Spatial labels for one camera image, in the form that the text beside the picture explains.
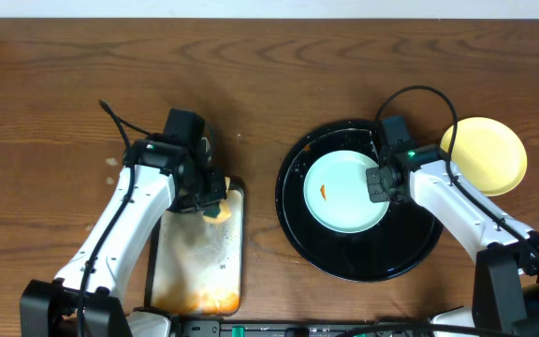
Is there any light blue plate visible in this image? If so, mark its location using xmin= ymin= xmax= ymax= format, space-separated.
xmin=303 ymin=150 xmax=389 ymax=234

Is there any green yellow sponge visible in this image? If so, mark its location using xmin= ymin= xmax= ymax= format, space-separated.
xmin=203 ymin=198 xmax=232 ymax=225

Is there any yellow plate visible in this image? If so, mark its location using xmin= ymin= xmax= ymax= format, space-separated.
xmin=452 ymin=117 xmax=528 ymax=197

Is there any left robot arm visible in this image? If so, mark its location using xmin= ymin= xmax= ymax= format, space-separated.
xmin=20 ymin=110 xmax=226 ymax=336

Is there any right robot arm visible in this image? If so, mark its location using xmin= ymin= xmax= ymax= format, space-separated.
xmin=366 ymin=116 xmax=539 ymax=336

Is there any round black tray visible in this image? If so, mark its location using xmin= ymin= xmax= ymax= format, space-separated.
xmin=275 ymin=120 xmax=443 ymax=282

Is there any rectangular soapy metal tray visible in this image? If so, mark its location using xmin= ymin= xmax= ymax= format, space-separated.
xmin=144 ymin=182 xmax=245 ymax=315

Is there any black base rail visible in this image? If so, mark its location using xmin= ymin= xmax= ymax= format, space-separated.
xmin=175 ymin=318 xmax=439 ymax=337

